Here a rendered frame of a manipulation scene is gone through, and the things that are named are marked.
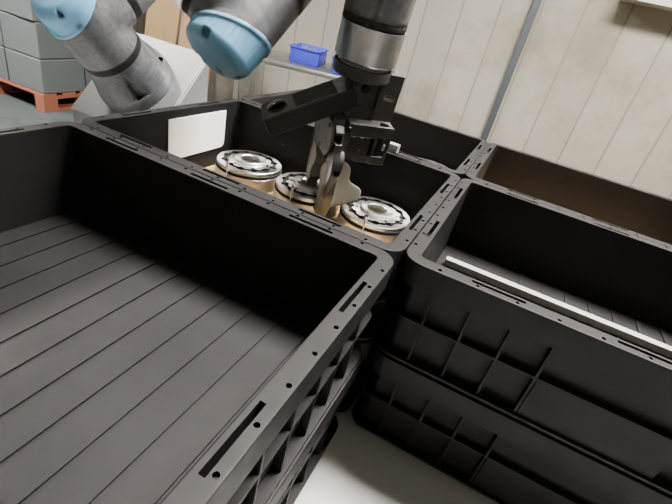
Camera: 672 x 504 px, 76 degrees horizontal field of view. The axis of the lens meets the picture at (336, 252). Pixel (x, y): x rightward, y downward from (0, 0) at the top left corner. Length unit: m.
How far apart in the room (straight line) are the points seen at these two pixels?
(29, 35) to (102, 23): 2.87
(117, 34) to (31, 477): 0.73
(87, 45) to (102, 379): 0.64
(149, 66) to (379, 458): 0.79
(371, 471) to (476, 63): 2.79
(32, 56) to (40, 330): 3.40
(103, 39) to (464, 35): 2.48
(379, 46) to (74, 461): 0.46
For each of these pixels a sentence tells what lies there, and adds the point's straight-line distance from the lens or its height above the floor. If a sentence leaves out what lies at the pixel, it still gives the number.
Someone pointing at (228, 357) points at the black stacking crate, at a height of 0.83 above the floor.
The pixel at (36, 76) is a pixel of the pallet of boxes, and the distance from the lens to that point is 3.78.
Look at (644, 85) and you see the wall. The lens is 3.11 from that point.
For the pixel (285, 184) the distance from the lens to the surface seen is 0.65.
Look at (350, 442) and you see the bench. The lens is 0.51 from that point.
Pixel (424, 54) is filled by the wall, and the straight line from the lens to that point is 3.13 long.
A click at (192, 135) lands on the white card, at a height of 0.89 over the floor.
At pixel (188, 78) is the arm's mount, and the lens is 0.98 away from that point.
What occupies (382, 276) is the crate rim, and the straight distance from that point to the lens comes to 0.34.
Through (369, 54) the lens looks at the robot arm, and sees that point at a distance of 0.52.
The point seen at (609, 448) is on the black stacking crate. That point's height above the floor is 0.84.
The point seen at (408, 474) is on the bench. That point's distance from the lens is 0.51.
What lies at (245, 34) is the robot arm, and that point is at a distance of 0.48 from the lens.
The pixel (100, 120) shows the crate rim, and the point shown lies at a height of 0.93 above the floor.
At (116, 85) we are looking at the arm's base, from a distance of 0.95.
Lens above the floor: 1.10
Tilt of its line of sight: 30 degrees down
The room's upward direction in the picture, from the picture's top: 14 degrees clockwise
